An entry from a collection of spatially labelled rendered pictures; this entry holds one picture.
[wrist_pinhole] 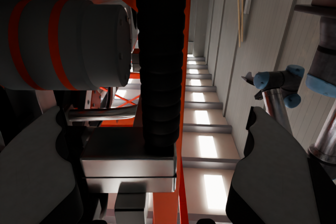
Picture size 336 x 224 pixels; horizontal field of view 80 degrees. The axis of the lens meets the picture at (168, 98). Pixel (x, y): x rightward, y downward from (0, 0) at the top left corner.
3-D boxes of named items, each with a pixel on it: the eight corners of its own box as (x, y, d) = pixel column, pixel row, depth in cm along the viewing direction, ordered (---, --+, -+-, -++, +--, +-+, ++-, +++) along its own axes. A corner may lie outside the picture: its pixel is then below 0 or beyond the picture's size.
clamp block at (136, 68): (130, 53, 48) (132, 74, 51) (168, 53, 48) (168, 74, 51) (133, 48, 53) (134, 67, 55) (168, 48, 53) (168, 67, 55)
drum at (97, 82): (-76, -1, 23) (-23, 106, 30) (112, 2, 23) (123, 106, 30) (8, -4, 35) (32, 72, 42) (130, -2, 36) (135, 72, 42)
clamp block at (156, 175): (76, 158, 18) (86, 197, 21) (177, 158, 18) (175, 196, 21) (93, 125, 23) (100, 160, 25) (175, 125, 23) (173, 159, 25)
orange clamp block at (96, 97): (63, 108, 57) (76, 114, 66) (91, 108, 57) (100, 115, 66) (67, 85, 59) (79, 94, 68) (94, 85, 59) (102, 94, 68)
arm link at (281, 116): (273, 186, 85) (248, 77, 97) (295, 182, 87) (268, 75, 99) (294, 191, 74) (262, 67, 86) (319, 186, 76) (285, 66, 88)
